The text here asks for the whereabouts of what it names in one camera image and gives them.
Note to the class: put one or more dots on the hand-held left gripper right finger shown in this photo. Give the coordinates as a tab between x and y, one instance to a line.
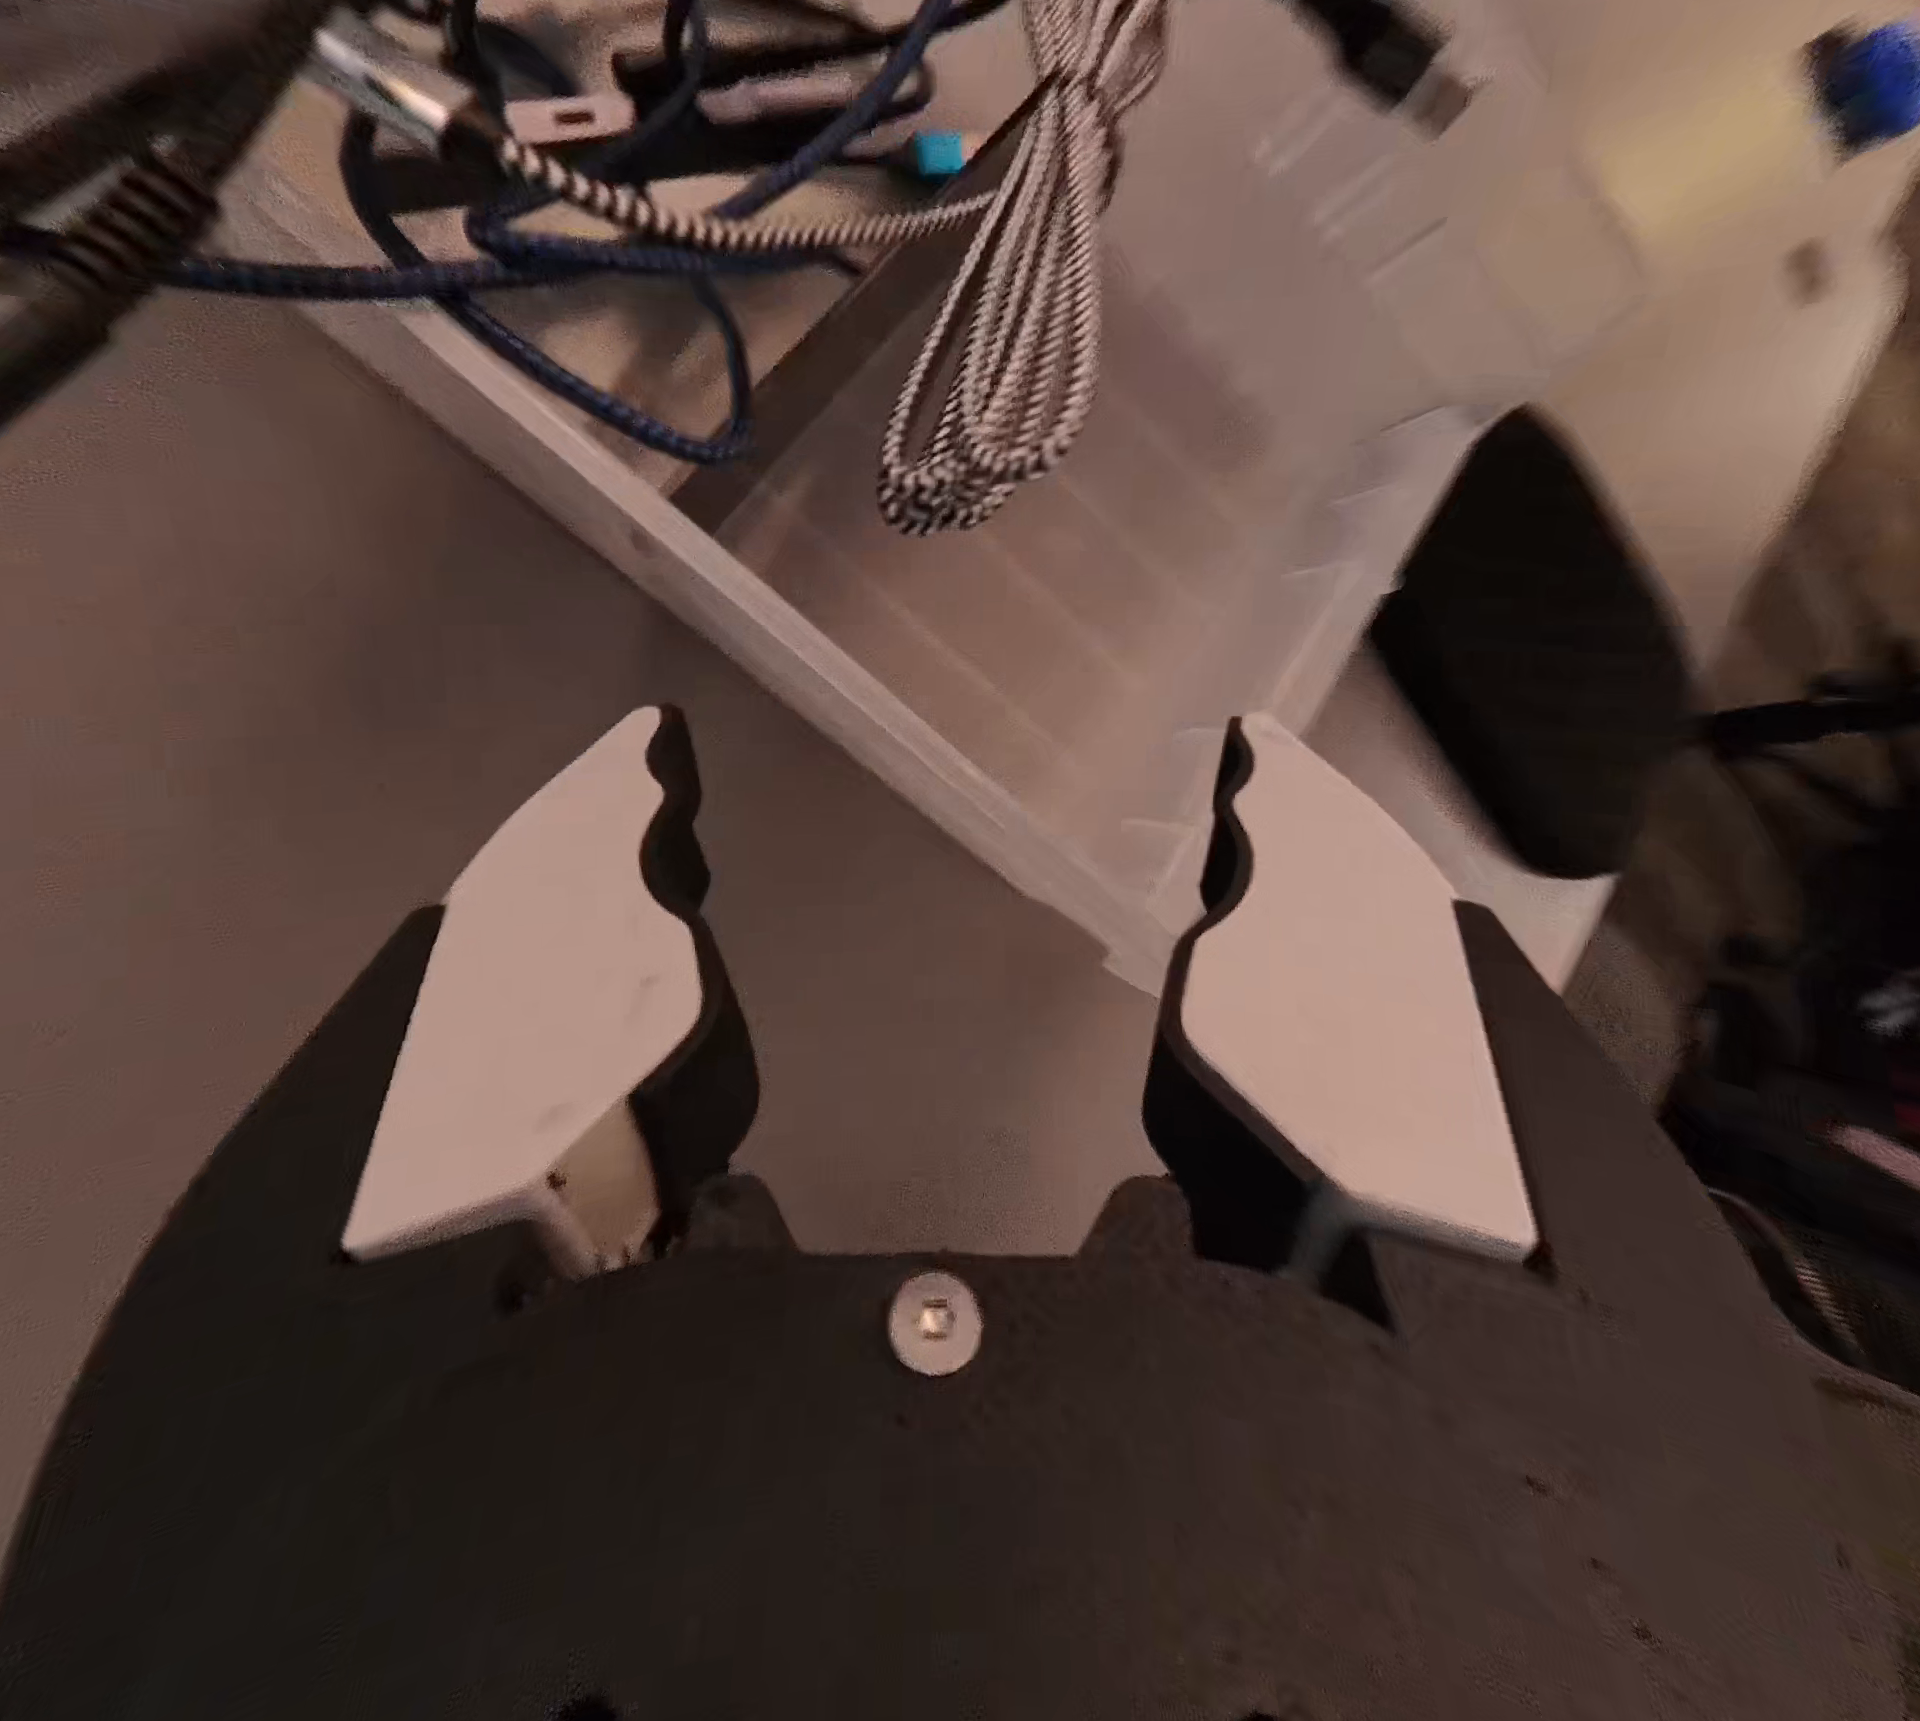
1351	1018

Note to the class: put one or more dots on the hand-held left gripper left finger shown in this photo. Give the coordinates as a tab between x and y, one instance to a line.
524	1001

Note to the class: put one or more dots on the small grey adapter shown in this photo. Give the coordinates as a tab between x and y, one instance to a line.
579	116

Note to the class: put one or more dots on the blue object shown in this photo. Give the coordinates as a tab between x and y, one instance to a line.
1868	86

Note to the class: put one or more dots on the clear plastic bin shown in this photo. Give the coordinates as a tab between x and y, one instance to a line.
1200	581

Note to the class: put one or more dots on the black wrist rest pad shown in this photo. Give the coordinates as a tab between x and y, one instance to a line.
1531	642

